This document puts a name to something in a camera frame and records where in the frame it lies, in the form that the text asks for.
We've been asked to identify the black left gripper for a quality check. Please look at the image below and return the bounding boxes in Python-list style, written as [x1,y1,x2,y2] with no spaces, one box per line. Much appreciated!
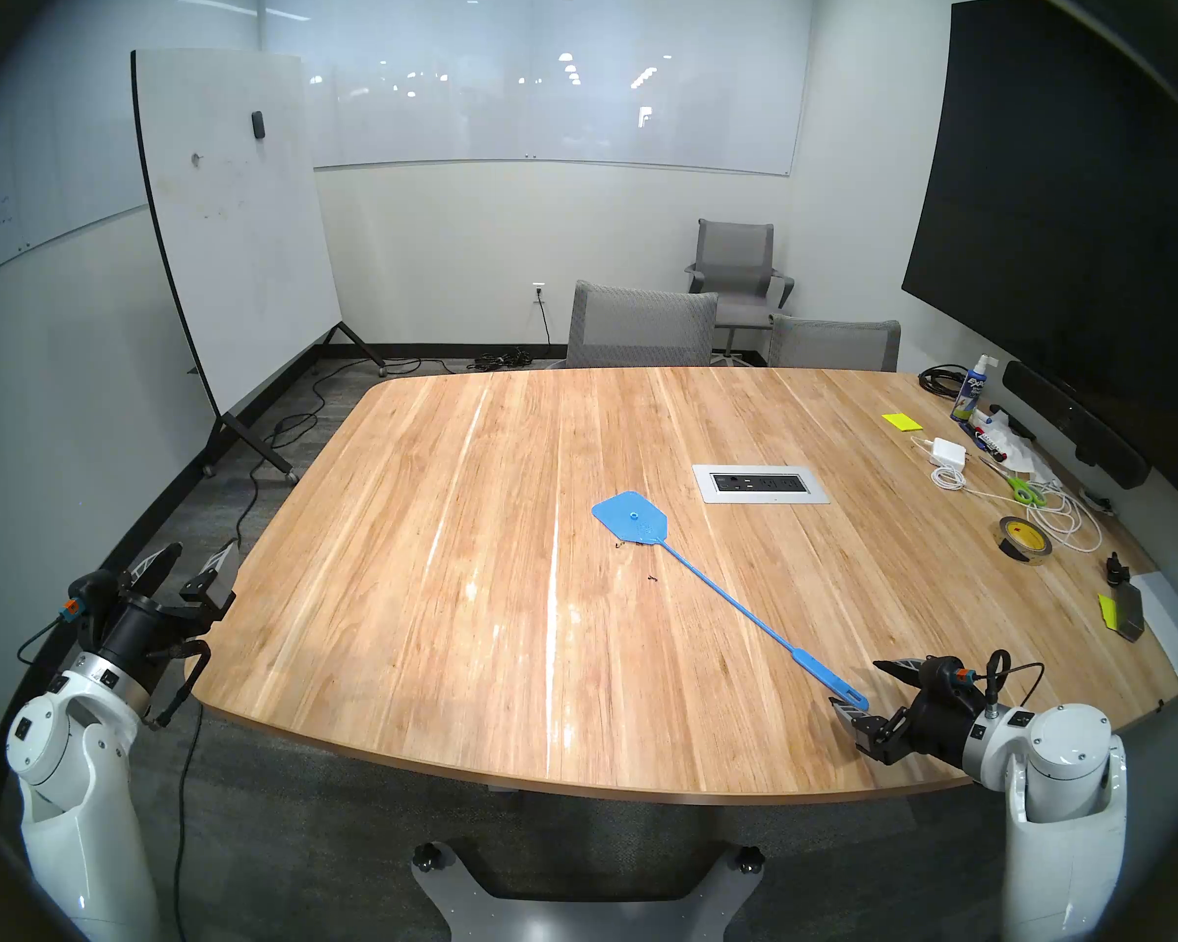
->
[103,543,242,684]

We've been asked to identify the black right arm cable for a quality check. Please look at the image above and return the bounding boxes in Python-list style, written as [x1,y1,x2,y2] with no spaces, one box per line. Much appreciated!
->
[957,649,1046,706]

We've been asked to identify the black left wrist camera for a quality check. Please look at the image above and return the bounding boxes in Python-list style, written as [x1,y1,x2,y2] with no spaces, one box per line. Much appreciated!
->
[67,569,124,622]

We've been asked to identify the glass wall board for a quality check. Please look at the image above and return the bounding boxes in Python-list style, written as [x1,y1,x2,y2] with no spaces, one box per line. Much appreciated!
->
[260,0,816,178]

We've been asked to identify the rolling whiteboard on stand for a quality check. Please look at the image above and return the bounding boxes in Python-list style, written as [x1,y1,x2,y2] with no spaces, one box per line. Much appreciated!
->
[131,49,389,485]

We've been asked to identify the green handled scissors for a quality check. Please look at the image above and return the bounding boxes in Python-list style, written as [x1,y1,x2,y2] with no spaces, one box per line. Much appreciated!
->
[980,456,1049,507]

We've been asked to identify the white charging cable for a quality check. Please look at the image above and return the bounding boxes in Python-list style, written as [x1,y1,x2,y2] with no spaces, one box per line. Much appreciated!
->
[909,436,1105,556]

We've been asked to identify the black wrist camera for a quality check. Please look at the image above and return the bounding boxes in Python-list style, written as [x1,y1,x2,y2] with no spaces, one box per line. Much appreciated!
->
[67,569,124,622]
[918,655,973,696]

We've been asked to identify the black yellow tape roll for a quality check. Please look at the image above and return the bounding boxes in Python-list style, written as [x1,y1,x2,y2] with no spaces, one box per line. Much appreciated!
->
[996,516,1053,565]

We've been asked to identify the black soundbar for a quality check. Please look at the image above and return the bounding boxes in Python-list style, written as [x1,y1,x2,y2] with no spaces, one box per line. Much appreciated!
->
[1001,360,1151,490]

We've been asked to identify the grey mesh office chair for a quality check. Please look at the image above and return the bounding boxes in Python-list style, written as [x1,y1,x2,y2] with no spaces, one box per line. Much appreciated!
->
[565,281,720,370]
[768,314,902,373]

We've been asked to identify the large black wall display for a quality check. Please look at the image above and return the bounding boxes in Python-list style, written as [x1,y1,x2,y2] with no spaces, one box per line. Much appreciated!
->
[901,0,1178,499]

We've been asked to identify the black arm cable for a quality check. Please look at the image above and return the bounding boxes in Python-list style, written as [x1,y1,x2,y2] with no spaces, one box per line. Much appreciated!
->
[957,649,1046,706]
[18,604,213,735]

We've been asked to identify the white crumpled cloth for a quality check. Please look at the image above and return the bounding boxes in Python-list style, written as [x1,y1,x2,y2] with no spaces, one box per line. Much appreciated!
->
[982,415,1061,485]

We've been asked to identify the blue plastic fly swatter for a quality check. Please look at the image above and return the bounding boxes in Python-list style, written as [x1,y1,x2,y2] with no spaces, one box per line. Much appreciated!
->
[591,491,871,713]

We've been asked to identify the grey office chair with armrests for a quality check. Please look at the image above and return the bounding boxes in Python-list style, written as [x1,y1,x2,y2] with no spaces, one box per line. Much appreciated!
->
[685,219,796,362]

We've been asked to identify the wall whiteboard with writing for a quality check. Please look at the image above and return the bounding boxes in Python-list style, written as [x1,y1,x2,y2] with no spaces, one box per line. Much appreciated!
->
[0,0,258,293]

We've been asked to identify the white paper sheet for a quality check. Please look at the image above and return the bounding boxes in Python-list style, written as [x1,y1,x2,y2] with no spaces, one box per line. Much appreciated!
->
[1129,571,1178,686]

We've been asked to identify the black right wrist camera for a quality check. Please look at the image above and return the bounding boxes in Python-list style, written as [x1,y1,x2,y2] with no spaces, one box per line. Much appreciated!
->
[918,655,973,696]

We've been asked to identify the long black power cable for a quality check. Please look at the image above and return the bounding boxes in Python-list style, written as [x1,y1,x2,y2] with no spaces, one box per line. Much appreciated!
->
[218,356,453,558]

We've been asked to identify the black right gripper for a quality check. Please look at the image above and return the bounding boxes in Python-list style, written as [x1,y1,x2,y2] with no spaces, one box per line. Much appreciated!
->
[829,657,985,766]

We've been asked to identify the whiteboard cleaner spray bottle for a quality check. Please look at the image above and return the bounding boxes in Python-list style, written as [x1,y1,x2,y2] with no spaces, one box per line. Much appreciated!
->
[950,353,992,423]

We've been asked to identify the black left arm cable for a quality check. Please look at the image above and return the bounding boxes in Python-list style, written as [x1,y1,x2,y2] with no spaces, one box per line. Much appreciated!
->
[18,604,213,735]

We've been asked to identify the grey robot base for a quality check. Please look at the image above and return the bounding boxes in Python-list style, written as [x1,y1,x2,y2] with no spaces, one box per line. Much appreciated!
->
[410,840,767,942]

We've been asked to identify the thin black cable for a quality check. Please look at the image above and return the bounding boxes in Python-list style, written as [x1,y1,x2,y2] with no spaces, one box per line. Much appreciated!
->
[175,700,204,942]

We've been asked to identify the silver table power outlet box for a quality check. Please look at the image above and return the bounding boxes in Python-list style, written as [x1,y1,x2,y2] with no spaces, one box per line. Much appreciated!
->
[692,464,831,505]

